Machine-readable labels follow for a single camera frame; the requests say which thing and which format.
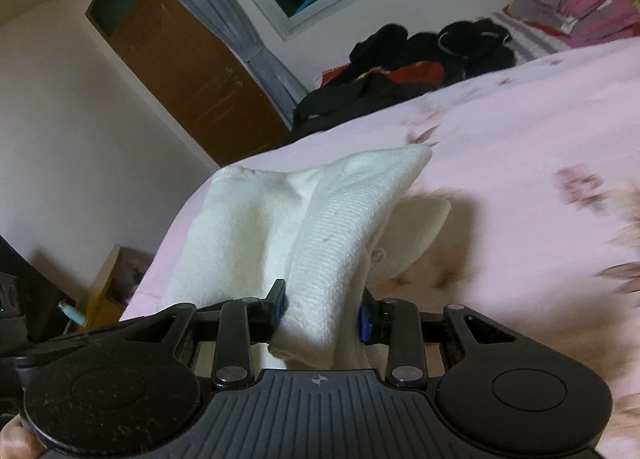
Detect striped white cloth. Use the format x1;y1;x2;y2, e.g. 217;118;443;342
490;9;558;64

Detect teal handled tool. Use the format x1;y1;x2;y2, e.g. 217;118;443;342
56;301;90;329

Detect white knit garment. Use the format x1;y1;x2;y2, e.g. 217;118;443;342
162;145;453;371

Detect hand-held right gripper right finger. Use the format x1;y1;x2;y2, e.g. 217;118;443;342
357;289;518;388

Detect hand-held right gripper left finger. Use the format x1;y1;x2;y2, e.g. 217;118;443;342
117;279;290;391

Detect grey blue curtain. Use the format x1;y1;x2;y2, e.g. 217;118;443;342
119;0;310;134

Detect brown wooden door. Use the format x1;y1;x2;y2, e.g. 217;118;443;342
85;0;295;166

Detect pink floral blanket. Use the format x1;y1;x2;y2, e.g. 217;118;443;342
120;36;640;459

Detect pile of black clothes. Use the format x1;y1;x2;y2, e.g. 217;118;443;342
292;19;517;132

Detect yellow wooden box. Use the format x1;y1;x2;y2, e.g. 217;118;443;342
87;244;153;332

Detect black device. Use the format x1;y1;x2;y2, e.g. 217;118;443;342
0;236;36;360

